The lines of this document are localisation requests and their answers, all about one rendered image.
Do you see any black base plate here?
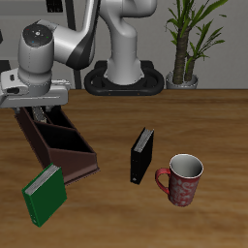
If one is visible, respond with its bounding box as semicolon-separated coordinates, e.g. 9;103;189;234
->
83;60;166;97

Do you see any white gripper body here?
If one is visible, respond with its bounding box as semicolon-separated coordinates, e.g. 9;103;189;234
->
0;79;72;109

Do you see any black book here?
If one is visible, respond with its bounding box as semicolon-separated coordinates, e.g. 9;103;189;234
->
130;126;155;186

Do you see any black wall panel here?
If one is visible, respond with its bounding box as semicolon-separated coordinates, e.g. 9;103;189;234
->
46;0;64;14

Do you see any green pot plant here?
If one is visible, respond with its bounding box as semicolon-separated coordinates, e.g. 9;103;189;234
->
164;0;231;91

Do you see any dark brown desk caddy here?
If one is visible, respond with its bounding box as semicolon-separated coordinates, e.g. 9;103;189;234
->
13;105;101;186

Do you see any green book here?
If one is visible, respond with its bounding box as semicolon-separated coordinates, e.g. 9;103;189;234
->
21;162;69;229

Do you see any red patterned mug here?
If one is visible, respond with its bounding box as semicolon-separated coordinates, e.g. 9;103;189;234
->
154;153;205;208

